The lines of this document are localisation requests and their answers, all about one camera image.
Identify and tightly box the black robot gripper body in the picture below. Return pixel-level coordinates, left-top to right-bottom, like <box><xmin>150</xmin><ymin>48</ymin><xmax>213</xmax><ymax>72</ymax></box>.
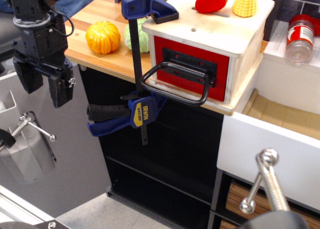
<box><xmin>12</xmin><ymin>10</ymin><xmax>73</xmax><ymax>78</ymax></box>

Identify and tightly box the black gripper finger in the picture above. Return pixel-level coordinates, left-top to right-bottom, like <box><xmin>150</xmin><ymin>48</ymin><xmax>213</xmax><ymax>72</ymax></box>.
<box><xmin>48</xmin><ymin>74</ymin><xmax>75</xmax><ymax>108</ymax></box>
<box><xmin>13</xmin><ymin>58</ymin><xmax>43</xmax><ymax>94</ymax></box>

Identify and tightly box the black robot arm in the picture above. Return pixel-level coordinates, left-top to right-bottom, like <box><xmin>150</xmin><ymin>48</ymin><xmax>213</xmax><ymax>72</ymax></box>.
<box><xmin>7</xmin><ymin>0</ymin><xmax>76</xmax><ymax>108</ymax></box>

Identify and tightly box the light wooden box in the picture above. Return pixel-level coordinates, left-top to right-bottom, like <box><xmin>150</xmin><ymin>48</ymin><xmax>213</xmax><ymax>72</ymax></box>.
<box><xmin>142</xmin><ymin>0</ymin><xmax>275</xmax><ymax>116</ymax></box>

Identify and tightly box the silver C-clamp screw left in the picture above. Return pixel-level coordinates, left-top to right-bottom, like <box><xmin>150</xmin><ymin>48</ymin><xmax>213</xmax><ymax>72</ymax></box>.
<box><xmin>0</xmin><ymin>115</ymin><xmax>57</xmax><ymax>152</ymax></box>

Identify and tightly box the orange toy pumpkin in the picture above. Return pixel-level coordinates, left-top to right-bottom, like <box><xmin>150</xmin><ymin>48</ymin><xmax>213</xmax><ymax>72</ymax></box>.
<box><xmin>85</xmin><ymin>21</ymin><xmax>121</xmax><ymax>55</ymax></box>

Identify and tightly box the blue jeans leg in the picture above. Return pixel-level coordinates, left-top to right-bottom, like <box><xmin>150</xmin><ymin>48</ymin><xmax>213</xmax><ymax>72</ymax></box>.
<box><xmin>0</xmin><ymin>0</ymin><xmax>94</xmax><ymax>22</ymax></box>

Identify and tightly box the blue Irwin bar clamp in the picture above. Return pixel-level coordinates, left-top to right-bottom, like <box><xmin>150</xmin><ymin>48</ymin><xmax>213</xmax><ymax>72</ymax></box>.
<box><xmin>87</xmin><ymin>0</ymin><xmax>179</xmax><ymax>145</ymax></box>

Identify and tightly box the green toy cabbage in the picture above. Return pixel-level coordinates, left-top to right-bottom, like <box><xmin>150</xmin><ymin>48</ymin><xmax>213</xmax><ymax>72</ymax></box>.
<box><xmin>123</xmin><ymin>17</ymin><xmax>151</xmax><ymax>54</ymax></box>

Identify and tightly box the black shelf cabinet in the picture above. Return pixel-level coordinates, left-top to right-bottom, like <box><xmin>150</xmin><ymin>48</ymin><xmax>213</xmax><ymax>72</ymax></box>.
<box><xmin>78</xmin><ymin>65</ymin><xmax>225</xmax><ymax>229</ymax></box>

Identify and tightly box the red toy pepper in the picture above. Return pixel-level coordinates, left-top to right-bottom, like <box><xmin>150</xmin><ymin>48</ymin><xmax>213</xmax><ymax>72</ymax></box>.
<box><xmin>195</xmin><ymin>0</ymin><xmax>228</xmax><ymax>14</ymax></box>

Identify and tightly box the yellow toy corn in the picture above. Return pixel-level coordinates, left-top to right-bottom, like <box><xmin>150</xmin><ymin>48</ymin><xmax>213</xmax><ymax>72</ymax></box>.
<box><xmin>232</xmin><ymin>0</ymin><xmax>258</xmax><ymax>18</ymax></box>

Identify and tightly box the clear jar with red lid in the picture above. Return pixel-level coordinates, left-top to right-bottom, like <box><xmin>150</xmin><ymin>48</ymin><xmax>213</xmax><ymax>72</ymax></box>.
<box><xmin>284</xmin><ymin>14</ymin><xmax>315</xmax><ymax>66</ymax></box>

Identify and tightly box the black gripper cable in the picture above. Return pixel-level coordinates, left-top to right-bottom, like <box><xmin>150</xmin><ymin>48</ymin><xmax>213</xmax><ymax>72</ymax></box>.
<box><xmin>48</xmin><ymin>8</ymin><xmax>75</xmax><ymax>38</ymax></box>

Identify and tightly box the red drawer with black handle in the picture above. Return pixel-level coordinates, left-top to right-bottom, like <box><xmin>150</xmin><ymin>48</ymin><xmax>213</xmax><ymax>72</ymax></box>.
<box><xmin>140</xmin><ymin>36</ymin><xmax>230</xmax><ymax>106</ymax></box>

